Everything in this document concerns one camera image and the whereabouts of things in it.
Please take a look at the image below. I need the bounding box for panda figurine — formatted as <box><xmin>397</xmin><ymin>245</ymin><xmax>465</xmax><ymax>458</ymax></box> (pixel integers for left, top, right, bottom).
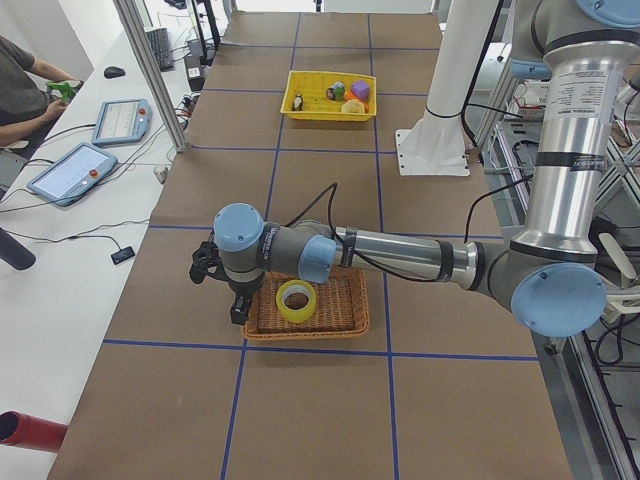
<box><xmin>291</xmin><ymin>93</ymin><xmax>304</xmax><ymax>112</ymax></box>

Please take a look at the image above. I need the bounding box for black keyboard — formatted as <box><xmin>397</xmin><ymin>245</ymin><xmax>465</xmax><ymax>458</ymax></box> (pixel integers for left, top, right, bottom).
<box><xmin>145</xmin><ymin>28</ymin><xmax>174</xmax><ymax>72</ymax></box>

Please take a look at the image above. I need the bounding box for black cylinder handle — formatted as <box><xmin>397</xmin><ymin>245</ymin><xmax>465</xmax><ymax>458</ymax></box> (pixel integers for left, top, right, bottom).
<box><xmin>0</xmin><ymin>228</ymin><xmax>36</xmax><ymax>271</ymax></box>

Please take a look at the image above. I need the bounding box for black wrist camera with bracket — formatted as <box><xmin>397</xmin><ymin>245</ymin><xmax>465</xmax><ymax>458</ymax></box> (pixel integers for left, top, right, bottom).
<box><xmin>189</xmin><ymin>241</ymin><xmax>228</xmax><ymax>284</ymax></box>

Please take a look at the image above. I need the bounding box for tan bitten cookie toy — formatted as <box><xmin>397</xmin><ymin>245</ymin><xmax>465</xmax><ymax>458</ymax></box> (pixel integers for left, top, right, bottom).
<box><xmin>341</xmin><ymin>99</ymin><xmax>366</xmax><ymax>114</ymax></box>

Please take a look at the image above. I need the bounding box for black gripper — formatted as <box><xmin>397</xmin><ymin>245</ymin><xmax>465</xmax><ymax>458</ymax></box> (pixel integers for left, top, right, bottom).
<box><xmin>226</xmin><ymin>277</ymin><xmax>264</xmax><ymax>325</ymax></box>

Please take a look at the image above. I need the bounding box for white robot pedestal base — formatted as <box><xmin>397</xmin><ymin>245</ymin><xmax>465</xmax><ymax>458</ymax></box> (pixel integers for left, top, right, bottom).
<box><xmin>395</xmin><ymin>0</ymin><xmax>501</xmax><ymax>177</ymax></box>

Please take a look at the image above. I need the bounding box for yellow woven basket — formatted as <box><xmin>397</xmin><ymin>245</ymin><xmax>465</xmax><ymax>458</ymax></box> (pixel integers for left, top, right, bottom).
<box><xmin>280</xmin><ymin>70</ymin><xmax>377</xmax><ymax>121</ymax></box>

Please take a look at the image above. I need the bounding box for brown wicker basket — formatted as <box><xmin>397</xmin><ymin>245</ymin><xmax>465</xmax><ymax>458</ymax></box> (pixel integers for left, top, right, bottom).
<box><xmin>241</xmin><ymin>267</ymin><xmax>370</xmax><ymax>341</ymax></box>

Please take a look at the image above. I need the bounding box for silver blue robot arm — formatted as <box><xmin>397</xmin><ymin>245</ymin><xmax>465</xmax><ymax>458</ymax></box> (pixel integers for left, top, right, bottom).
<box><xmin>190</xmin><ymin>1</ymin><xmax>639</xmax><ymax>337</ymax></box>

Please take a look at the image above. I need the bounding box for seated person in dark shirt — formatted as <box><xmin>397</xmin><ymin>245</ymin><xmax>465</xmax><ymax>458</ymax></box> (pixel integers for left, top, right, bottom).
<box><xmin>1</xmin><ymin>37</ymin><xmax>83</xmax><ymax>159</ymax></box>

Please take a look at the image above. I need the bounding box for yellow tape roll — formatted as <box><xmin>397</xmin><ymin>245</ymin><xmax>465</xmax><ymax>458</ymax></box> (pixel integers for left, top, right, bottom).
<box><xmin>276</xmin><ymin>280</ymin><xmax>317</xmax><ymax>324</ymax></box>

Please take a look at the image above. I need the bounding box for aluminium frame post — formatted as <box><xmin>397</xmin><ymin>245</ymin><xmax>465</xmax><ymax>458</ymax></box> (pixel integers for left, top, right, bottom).
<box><xmin>113</xmin><ymin>0</ymin><xmax>187</xmax><ymax>153</ymax></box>

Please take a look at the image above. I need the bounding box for lower teach pendant tablet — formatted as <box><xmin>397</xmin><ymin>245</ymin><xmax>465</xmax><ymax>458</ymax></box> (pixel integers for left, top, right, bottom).
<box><xmin>27</xmin><ymin>143</ymin><xmax>117</xmax><ymax>207</ymax></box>

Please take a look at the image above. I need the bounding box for purple foam cube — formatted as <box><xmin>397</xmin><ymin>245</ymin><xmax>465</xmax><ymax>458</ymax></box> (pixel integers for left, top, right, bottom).
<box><xmin>349</xmin><ymin>80</ymin><xmax>370</xmax><ymax>101</ymax></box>

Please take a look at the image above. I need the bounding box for red cylinder post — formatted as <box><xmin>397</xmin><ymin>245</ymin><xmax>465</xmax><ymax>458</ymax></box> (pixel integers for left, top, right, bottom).
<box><xmin>1</xmin><ymin>411</ymin><xmax>68</xmax><ymax>453</ymax></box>

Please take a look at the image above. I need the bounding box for green handheld object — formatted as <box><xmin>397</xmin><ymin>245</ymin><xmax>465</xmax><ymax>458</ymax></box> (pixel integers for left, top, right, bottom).
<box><xmin>46</xmin><ymin>80</ymin><xmax>80</xmax><ymax>103</ymax></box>

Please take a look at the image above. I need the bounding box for teach pendant tablet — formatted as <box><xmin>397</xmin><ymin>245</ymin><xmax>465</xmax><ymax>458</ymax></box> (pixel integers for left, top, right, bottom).
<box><xmin>27</xmin><ymin>143</ymin><xmax>117</xmax><ymax>207</ymax></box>
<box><xmin>91</xmin><ymin>99</ymin><xmax>152</xmax><ymax>147</ymax></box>

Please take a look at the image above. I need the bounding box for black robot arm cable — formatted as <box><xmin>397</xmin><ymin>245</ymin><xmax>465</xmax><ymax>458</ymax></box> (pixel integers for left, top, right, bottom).
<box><xmin>284</xmin><ymin>182</ymin><xmax>536</xmax><ymax>284</ymax></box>

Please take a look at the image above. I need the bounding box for small black device on cable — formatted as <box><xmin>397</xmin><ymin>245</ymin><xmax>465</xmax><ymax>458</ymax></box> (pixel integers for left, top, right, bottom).
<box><xmin>110</xmin><ymin>246</ymin><xmax>135</xmax><ymax>265</ymax></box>

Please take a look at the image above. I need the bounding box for black computer mouse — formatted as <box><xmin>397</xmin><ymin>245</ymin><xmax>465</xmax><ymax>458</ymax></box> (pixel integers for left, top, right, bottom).
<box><xmin>103</xmin><ymin>66</ymin><xmax>126</xmax><ymax>79</ymax></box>

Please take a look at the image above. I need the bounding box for upper teach pendant tablet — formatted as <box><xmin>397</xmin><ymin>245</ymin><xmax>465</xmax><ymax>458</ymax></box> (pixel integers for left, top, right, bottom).
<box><xmin>91</xmin><ymin>99</ymin><xmax>152</xmax><ymax>147</ymax></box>

